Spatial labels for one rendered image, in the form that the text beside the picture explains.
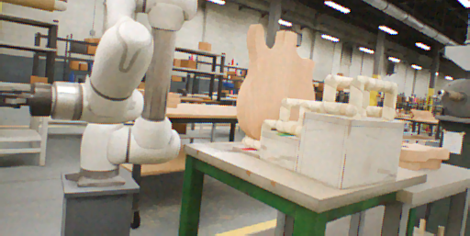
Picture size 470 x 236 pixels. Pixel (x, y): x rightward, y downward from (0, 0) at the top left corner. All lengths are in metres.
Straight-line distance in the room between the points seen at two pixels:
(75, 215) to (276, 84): 0.89
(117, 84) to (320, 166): 0.53
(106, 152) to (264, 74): 0.70
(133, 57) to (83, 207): 0.81
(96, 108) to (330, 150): 0.57
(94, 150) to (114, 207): 0.24
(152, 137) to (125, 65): 0.68
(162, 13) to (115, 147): 0.56
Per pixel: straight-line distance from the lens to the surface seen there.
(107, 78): 0.71
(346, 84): 0.93
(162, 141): 1.34
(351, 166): 0.83
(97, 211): 1.38
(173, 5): 1.22
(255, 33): 1.04
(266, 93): 1.07
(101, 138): 1.34
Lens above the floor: 1.14
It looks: 3 degrees down
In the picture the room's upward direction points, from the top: 6 degrees clockwise
